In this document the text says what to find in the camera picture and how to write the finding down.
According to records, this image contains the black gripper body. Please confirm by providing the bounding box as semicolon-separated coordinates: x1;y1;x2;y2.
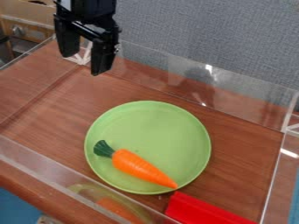
52;0;122;47

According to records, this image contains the green plate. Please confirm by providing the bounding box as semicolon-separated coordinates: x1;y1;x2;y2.
84;101;211;194

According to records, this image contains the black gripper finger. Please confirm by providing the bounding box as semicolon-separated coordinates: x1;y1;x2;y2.
54;18;80;58
91;38;118;76

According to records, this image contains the orange toy carrot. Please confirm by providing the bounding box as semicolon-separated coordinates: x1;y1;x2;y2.
94;140;178;189

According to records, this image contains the wooden shelf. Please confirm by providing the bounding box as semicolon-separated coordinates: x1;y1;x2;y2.
0;15;54;43

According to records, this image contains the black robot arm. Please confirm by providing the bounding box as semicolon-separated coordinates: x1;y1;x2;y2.
52;0;120;76

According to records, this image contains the red plastic block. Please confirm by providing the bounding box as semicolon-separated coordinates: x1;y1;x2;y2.
164;192;256;224

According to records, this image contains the clear acrylic corner bracket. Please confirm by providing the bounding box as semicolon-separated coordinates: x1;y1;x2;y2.
67;38;92;66

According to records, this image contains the cardboard box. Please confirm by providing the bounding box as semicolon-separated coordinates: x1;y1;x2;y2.
0;0;56;29

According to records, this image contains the clear acrylic enclosure wall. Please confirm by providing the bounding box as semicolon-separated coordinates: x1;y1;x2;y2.
0;40;299;224

